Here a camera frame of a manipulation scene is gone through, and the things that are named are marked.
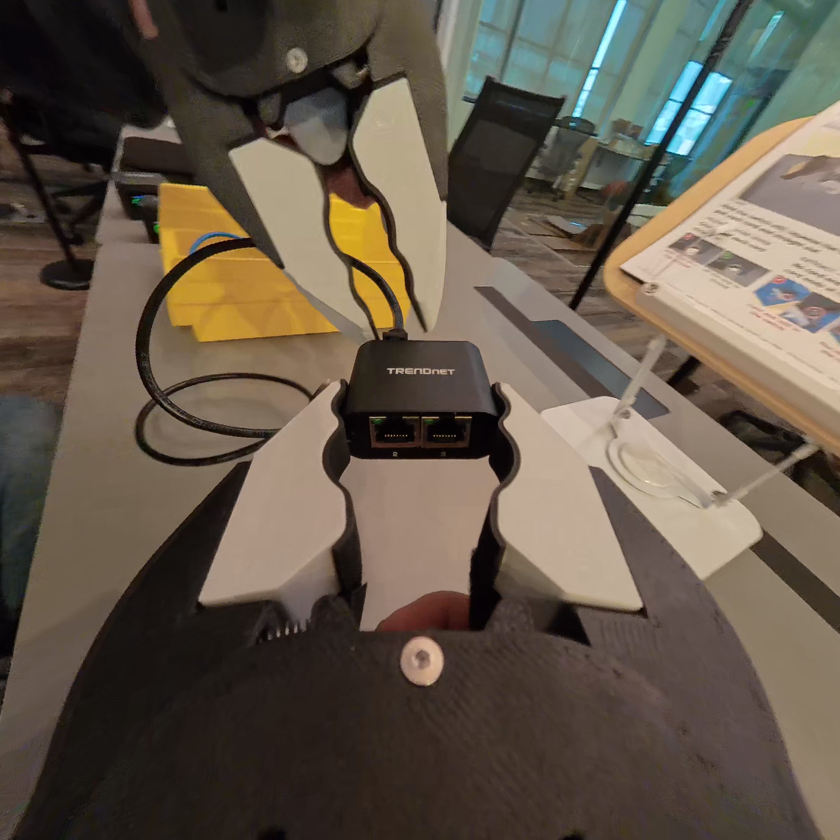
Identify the person's leg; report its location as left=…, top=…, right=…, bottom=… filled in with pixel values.
left=0, top=394, right=61, bottom=657

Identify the printed instruction sheet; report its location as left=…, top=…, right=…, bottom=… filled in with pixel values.
left=620, top=118, right=840, bottom=368

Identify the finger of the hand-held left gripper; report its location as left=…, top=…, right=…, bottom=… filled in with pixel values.
left=228, top=136, right=368, bottom=343
left=348, top=77, right=448, bottom=334

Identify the yellow plastic bin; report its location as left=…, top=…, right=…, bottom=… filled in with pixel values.
left=157, top=182, right=414, bottom=343

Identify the black metal pole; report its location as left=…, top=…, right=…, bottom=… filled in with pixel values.
left=570, top=0, right=757, bottom=311

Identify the black box with green lights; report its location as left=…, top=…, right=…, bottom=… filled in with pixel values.
left=113, top=172, right=164, bottom=245

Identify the black ethernet cable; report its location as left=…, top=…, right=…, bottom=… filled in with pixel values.
left=134, top=238, right=411, bottom=468

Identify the person's right hand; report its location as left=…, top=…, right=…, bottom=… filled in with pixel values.
left=377, top=591, right=471, bottom=632

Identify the flattened cardboard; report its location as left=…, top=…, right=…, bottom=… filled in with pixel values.
left=525, top=213, right=608, bottom=253

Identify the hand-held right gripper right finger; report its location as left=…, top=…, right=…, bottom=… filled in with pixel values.
left=469, top=382, right=644, bottom=632

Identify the grey office chair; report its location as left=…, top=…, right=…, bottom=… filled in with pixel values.
left=545, top=117, right=595, bottom=201

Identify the black ethernet switch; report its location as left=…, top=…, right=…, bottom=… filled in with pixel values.
left=344, top=340, right=503, bottom=463

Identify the black stanchion post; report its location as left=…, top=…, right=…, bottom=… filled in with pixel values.
left=10, top=128, right=94, bottom=291

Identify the black mesh office chair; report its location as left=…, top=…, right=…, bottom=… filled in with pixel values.
left=448, top=75, right=567, bottom=253

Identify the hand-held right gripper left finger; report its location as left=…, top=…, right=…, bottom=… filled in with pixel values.
left=199, top=379, right=365, bottom=632

